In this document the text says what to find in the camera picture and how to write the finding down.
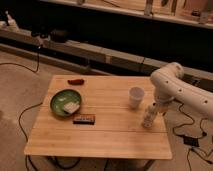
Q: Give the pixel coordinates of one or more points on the wooden table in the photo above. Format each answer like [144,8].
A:
[117,132]

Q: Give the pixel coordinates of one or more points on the white spray bottle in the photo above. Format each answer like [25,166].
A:
[12,23]

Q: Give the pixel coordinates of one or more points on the clear plastic bottle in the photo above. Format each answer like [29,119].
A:
[150,114]

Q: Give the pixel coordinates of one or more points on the black power adapter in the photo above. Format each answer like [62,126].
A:
[191,141]

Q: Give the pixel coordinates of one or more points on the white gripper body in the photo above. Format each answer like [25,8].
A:
[161,106]

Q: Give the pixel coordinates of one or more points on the white paper cup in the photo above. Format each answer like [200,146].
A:
[136,95]

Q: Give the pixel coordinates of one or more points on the red sausage toy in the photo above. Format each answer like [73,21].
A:
[76,82]

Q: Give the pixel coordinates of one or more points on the brown chocolate bar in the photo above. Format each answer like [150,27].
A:
[84,119]

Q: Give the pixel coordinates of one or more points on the black device on ledge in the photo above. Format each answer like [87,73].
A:
[60,36]

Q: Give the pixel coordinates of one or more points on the green plate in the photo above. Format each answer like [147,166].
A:
[63,97]

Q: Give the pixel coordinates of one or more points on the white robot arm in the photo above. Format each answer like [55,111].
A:
[169,85]

